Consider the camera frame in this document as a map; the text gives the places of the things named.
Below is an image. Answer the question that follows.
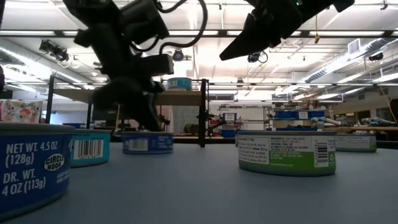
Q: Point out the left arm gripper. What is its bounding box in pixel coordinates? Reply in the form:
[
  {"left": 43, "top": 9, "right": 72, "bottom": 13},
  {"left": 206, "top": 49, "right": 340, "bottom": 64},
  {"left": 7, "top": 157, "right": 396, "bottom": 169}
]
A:
[{"left": 91, "top": 73, "right": 166, "bottom": 133}]

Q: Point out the wooden workbench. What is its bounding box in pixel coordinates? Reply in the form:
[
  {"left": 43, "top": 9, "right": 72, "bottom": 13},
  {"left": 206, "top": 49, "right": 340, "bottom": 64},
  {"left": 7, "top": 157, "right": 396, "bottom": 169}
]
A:
[{"left": 322, "top": 126, "right": 398, "bottom": 134}]

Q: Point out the teal label tuna can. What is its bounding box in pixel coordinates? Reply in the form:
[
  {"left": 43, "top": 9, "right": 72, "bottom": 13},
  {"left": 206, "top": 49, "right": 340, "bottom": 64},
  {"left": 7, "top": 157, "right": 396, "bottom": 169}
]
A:
[
  {"left": 70, "top": 128, "right": 111, "bottom": 169},
  {"left": 167, "top": 77, "right": 193, "bottom": 91}
]

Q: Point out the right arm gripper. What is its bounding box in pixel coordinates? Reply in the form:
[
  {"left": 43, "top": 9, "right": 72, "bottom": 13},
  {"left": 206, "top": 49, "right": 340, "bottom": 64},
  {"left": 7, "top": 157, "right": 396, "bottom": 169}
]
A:
[{"left": 218, "top": 0, "right": 336, "bottom": 62}]

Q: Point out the round black ceiling camera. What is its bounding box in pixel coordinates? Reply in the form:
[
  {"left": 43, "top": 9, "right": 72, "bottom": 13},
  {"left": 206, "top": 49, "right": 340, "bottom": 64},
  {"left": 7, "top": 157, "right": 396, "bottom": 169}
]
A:
[{"left": 171, "top": 49, "right": 185, "bottom": 63}]

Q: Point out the overhead LED light bar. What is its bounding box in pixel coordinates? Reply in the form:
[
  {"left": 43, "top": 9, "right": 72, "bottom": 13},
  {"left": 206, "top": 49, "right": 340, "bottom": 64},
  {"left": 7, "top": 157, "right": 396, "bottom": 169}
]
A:
[{"left": 0, "top": 29, "right": 398, "bottom": 39}]

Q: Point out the floral pattern box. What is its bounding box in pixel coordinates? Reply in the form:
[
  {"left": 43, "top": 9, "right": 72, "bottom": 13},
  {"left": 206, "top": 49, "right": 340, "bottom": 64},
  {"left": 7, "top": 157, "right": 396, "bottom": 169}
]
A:
[{"left": 0, "top": 99, "right": 44, "bottom": 124}]

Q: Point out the wooden shelf with black frame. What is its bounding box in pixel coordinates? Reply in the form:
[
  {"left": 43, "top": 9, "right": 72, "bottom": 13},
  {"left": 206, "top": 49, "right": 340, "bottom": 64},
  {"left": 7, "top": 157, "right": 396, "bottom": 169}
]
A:
[{"left": 45, "top": 75, "right": 210, "bottom": 149}]

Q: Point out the dark blue label tuna can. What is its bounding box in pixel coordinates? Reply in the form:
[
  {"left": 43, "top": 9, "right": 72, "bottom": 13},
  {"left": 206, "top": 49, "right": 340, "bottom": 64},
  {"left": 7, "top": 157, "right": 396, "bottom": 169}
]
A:
[
  {"left": 120, "top": 131, "right": 174, "bottom": 156},
  {"left": 0, "top": 122, "right": 76, "bottom": 222}
]

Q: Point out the rack with blue bins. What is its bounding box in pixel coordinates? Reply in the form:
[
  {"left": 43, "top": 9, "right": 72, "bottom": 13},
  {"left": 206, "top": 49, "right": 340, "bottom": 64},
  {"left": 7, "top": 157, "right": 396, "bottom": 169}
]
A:
[{"left": 272, "top": 108, "right": 326, "bottom": 132}]

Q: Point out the black hanging camera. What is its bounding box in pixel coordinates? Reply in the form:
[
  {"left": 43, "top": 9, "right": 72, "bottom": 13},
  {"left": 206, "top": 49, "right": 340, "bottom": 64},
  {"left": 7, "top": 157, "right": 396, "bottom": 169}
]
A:
[{"left": 248, "top": 51, "right": 269, "bottom": 64}]

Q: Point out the blue table mat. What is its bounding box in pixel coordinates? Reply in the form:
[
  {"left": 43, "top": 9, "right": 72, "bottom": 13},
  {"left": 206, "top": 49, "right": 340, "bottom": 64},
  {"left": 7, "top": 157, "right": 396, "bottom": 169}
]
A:
[{"left": 0, "top": 141, "right": 398, "bottom": 224}]

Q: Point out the green label tuna can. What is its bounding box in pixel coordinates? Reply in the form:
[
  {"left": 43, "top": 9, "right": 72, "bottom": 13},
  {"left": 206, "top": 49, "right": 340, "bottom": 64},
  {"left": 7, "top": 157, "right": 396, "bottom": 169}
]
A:
[
  {"left": 237, "top": 130, "right": 337, "bottom": 177},
  {"left": 334, "top": 133, "right": 377, "bottom": 153}
]

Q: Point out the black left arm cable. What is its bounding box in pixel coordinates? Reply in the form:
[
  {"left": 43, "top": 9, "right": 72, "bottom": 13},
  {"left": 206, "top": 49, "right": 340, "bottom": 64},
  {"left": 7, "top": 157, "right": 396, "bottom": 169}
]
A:
[{"left": 130, "top": 0, "right": 209, "bottom": 54}]

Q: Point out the black ceiling light device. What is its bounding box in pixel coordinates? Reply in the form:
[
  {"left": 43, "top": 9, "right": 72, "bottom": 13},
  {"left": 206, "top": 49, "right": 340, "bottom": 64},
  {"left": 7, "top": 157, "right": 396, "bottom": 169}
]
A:
[{"left": 38, "top": 39, "right": 70, "bottom": 63}]

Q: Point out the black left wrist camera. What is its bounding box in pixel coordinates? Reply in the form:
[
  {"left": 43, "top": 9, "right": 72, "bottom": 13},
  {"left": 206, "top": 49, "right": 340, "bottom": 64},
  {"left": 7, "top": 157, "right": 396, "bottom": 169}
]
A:
[{"left": 139, "top": 53, "right": 175, "bottom": 77}]

